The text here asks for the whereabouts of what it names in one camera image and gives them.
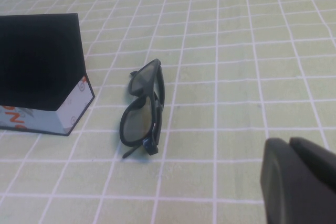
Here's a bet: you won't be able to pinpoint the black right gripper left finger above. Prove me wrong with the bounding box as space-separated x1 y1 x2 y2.
259 137 336 224

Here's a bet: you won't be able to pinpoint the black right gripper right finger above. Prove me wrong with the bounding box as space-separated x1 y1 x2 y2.
289 136 336 190

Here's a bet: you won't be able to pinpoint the black framed glasses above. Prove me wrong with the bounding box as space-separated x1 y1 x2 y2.
119 58 166 159

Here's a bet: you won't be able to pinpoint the black printed glasses case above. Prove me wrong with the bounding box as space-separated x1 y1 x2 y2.
0 13 96 137

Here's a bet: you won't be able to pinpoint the green grid tablecloth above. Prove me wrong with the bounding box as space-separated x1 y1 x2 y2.
0 0 336 224

